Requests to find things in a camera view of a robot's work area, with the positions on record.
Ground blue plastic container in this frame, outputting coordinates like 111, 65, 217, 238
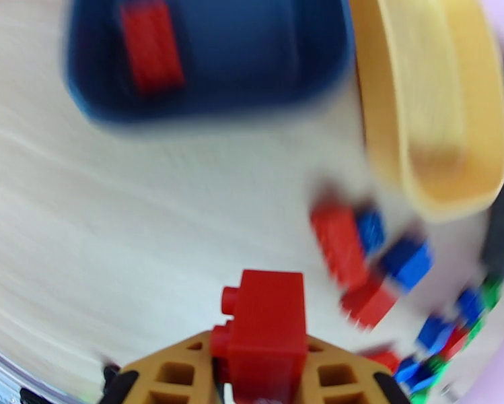
64, 0, 358, 124

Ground yellow plastic container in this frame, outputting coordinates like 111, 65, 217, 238
346, 0, 504, 221

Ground large blue lego brick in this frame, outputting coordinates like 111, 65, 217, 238
456, 287, 486, 326

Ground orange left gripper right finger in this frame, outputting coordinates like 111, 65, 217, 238
295, 336, 410, 404

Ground long red lego brick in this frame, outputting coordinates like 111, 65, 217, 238
310, 201, 370, 290

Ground wide green lego brick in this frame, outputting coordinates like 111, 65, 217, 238
464, 276, 504, 349

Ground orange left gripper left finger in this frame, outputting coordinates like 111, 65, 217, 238
102, 331, 223, 404

